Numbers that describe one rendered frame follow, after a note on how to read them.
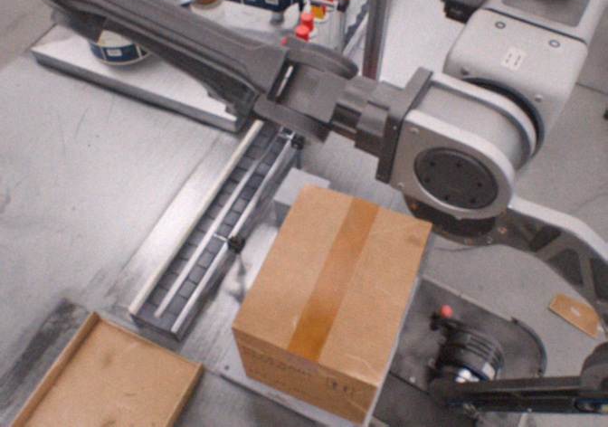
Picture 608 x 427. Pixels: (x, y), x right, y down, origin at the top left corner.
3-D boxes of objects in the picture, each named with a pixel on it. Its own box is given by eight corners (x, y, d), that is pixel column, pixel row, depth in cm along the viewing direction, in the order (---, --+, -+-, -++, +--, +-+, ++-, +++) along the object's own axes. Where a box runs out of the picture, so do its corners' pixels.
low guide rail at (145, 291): (337, 7, 162) (337, 1, 160) (341, 8, 162) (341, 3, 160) (130, 312, 107) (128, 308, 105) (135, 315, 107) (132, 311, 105)
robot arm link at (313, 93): (340, 128, 60) (361, 85, 60) (264, 95, 63) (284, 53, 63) (355, 145, 69) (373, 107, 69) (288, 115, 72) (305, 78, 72)
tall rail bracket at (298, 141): (280, 161, 137) (278, 117, 123) (306, 171, 135) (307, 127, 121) (275, 170, 135) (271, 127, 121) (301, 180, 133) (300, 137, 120)
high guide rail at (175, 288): (361, -2, 156) (362, -6, 155) (365, -1, 155) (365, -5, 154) (156, 317, 101) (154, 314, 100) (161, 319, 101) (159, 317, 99)
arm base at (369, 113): (385, 187, 63) (401, 118, 53) (326, 160, 66) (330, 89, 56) (415, 140, 68) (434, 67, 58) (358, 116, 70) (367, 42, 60)
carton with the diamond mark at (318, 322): (304, 251, 120) (304, 179, 98) (407, 289, 115) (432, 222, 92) (245, 377, 104) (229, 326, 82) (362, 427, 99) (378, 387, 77)
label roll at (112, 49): (138, 71, 148) (124, 28, 136) (76, 55, 152) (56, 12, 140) (172, 27, 159) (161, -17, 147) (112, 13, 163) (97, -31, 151)
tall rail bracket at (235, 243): (223, 256, 121) (212, 217, 108) (251, 268, 120) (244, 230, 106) (215, 268, 120) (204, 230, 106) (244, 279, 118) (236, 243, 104)
